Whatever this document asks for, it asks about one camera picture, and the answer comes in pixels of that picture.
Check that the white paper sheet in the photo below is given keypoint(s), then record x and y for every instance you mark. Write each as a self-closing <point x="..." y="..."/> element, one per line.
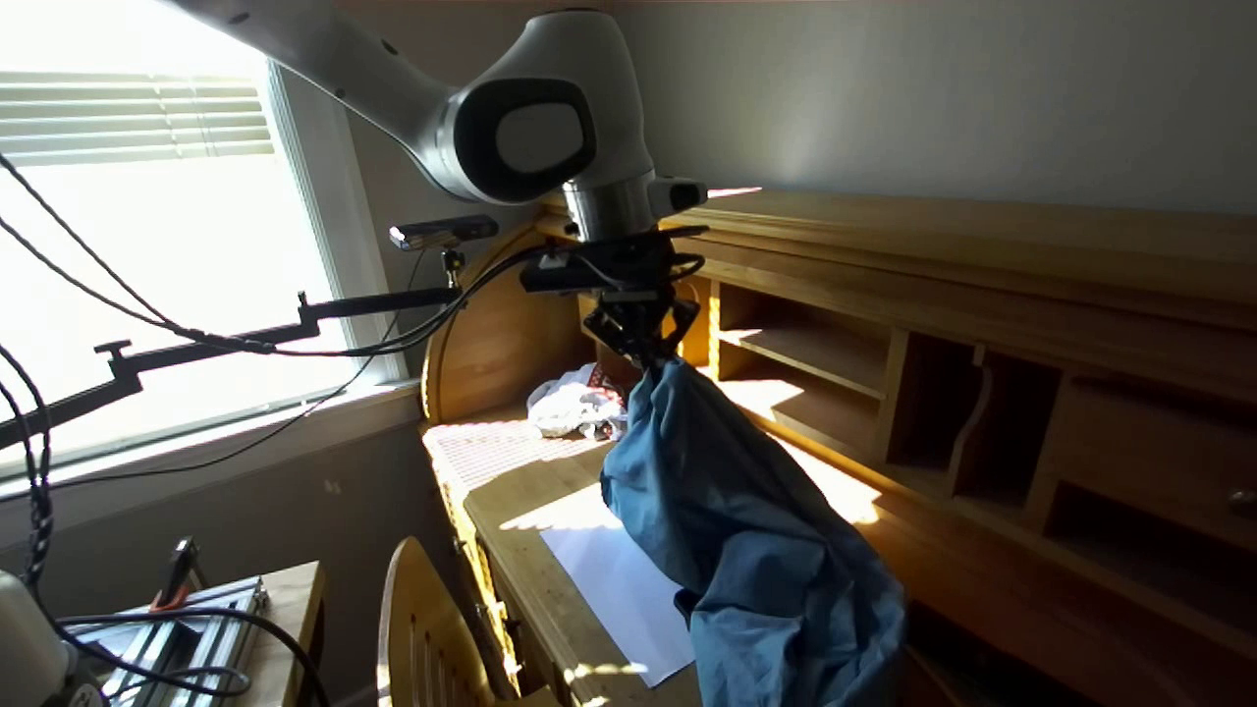
<point x="613" y="589"/>

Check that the white rounded device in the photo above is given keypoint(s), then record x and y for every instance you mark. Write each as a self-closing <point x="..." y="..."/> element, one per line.
<point x="24" y="653"/>

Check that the metal rack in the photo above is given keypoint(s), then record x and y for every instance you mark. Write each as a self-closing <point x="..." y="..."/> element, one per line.
<point x="172" y="640"/>

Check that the wooden desk with hutch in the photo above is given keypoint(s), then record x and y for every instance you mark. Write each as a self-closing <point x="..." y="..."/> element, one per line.
<point x="810" y="356"/>

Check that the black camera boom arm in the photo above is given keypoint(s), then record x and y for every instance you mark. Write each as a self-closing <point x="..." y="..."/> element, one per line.
<point x="208" y="346"/>

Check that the pale desk mat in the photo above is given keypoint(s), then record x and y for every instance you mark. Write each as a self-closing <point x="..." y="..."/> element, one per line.
<point x="475" y="458"/>

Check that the wide wooden drawer with knob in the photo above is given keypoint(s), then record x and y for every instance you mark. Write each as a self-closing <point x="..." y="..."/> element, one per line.
<point x="1139" y="454"/>

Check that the blue cloth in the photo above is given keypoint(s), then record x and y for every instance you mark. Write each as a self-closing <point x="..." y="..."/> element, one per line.
<point x="748" y="552"/>

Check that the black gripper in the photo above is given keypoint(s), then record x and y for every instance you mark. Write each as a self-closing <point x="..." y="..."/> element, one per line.
<point x="635" y="278"/>

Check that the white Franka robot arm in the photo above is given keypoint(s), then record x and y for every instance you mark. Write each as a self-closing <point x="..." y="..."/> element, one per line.
<point x="525" y="129"/>

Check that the white window blinds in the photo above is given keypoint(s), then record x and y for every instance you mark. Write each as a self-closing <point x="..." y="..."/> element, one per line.
<point x="131" y="119"/>

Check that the wooden chair back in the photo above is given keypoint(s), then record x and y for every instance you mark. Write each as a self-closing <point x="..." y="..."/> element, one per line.
<point x="427" y="640"/>

